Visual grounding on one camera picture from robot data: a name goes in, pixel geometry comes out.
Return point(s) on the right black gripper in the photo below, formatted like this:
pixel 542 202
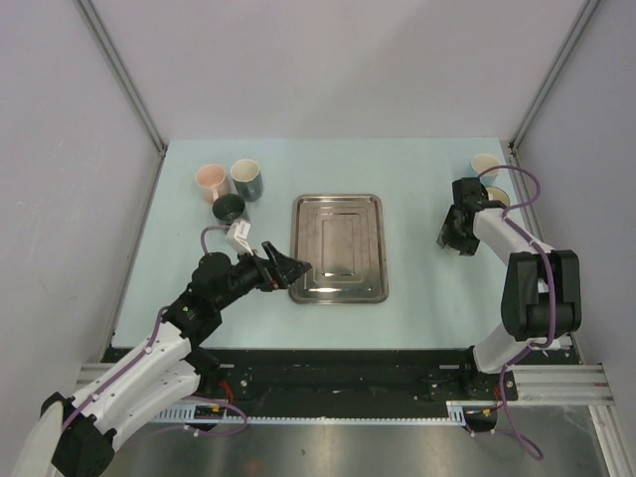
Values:
pixel 467 247

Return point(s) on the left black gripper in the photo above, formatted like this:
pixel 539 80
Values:
pixel 268 274

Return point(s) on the light blue mug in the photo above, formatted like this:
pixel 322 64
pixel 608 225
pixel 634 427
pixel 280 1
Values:
pixel 485 166

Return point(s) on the black mug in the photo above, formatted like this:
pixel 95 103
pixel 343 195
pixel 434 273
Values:
pixel 229 208

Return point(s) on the dark teal mug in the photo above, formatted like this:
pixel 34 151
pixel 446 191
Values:
pixel 246 175

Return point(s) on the pink mug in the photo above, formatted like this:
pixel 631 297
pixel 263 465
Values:
pixel 213 182

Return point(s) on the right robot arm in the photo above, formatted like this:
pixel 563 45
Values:
pixel 541 299

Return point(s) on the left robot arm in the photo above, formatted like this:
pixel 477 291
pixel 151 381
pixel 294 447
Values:
pixel 166 366

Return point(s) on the steel tray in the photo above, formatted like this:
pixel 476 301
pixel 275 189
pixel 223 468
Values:
pixel 342 237

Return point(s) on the right aluminium frame post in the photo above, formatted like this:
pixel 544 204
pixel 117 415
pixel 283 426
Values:
pixel 568 46

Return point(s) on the aluminium frame post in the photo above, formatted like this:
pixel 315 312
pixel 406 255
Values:
pixel 120 71
pixel 568 46

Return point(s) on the left aluminium frame post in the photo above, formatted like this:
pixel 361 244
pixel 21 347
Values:
pixel 120 71

